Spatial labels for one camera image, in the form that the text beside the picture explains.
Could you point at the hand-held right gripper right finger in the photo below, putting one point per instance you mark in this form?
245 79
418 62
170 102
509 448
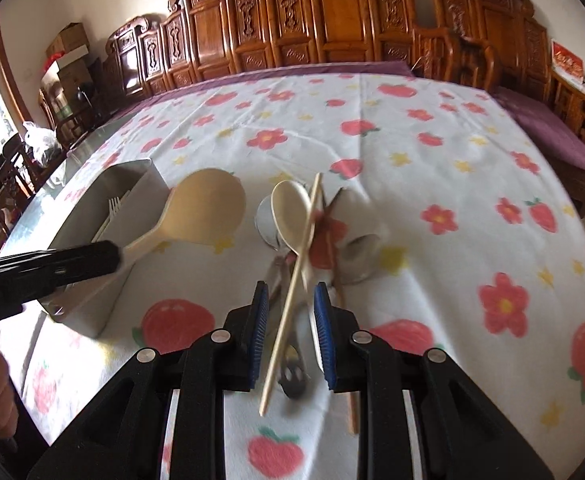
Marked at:
323 340

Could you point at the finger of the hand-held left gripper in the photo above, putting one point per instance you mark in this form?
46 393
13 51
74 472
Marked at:
90 259

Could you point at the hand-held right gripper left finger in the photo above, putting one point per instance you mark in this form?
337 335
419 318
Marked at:
258 330

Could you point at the grey utensil box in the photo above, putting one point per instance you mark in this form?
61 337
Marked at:
85 210

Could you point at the light wooden chopstick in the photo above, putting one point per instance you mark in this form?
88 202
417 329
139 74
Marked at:
292 290

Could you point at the beige spoon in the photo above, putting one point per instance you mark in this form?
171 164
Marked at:
290 210

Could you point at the beige rice paddle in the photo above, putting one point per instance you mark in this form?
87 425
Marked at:
205 210

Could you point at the brown chopstick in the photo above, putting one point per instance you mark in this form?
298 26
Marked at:
347 385

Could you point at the white plastic fork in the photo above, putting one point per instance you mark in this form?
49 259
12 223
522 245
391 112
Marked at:
117 207

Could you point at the dark wooden chair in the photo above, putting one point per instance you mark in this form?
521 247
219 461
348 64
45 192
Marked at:
0 195

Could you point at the white plastic bag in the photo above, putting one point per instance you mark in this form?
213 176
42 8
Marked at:
40 142

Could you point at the floral fruit print tablecloth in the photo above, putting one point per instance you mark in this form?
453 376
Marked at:
422 210

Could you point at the brown cardboard box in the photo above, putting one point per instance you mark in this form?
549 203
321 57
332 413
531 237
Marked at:
67 40

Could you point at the long carved wooden bench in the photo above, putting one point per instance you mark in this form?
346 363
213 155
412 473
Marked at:
292 25

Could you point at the purple seat cushion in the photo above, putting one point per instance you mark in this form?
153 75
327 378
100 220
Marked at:
547 130

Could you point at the carved wooden armchair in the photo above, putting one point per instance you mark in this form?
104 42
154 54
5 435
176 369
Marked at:
502 35

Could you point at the red box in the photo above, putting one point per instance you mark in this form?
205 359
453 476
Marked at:
567 60

